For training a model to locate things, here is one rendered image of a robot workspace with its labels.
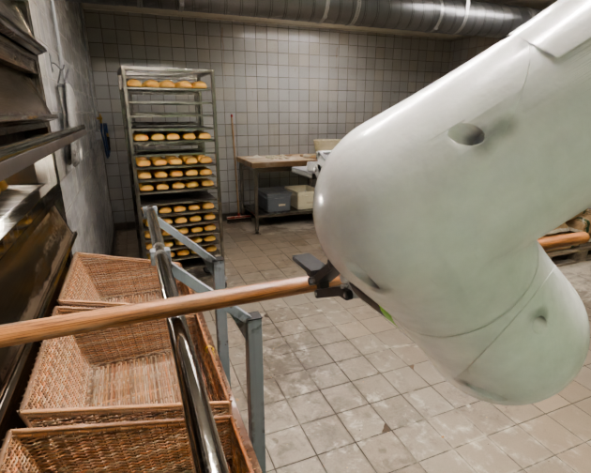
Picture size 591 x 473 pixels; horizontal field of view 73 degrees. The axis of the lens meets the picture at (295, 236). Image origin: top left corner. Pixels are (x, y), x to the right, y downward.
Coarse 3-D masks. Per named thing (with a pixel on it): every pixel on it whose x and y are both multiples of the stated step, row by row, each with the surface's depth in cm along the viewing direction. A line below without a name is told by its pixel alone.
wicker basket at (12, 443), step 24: (24, 432) 84; (48, 432) 86; (72, 432) 88; (96, 432) 90; (120, 432) 93; (144, 432) 95; (168, 432) 98; (0, 456) 77; (24, 456) 84; (48, 456) 88; (72, 456) 90; (96, 456) 92; (120, 456) 94; (144, 456) 97; (168, 456) 99; (240, 456) 95
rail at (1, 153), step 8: (72, 128) 139; (80, 128) 159; (40, 136) 88; (48, 136) 95; (56, 136) 106; (64, 136) 119; (8, 144) 65; (16, 144) 68; (24, 144) 73; (32, 144) 79; (40, 144) 86; (0, 152) 59; (8, 152) 63; (16, 152) 67; (0, 160) 59
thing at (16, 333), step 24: (552, 240) 92; (576, 240) 95; (240, 288) 65; (264, 288) 66; (288, 288) 68; (312, 288) 70; (96, 312) 57; (120, 312) 58; (144, 312) 59; (168, 312) 60; (192, 312) 62; (0, 336) 52; (24, 336) 53; (48, 336) 55
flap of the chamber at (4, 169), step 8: (72, 136) 133; (80, 136) 152; (48, 144) 93; (56, 144) 103; (64, 144) 114; (24, 152) 72; (32, 152) 77; (40, 152) 84; (48, 152) 91; (8, 160) 62; (16, 160) 66; (24, 160) 70; (32, 160) 75; (0, 168) 57; (8, 168) 61; (16, 168) 64; (0, 176) 56; (8, 176) 60
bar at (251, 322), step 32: (160, 224) 139; (160, 256) 89; (160, 288) 75; (192, 288) 100; (224, 288) 154; (224, 320) 158; (256, 320) 108; (192, 352) 54; (224, 352) 162; (256, 352) 110; (192, 384) 47; (256, 384) 113; (192, 416) 42; (256, 416) 116; (192, 448) 39; (256, 448) 120
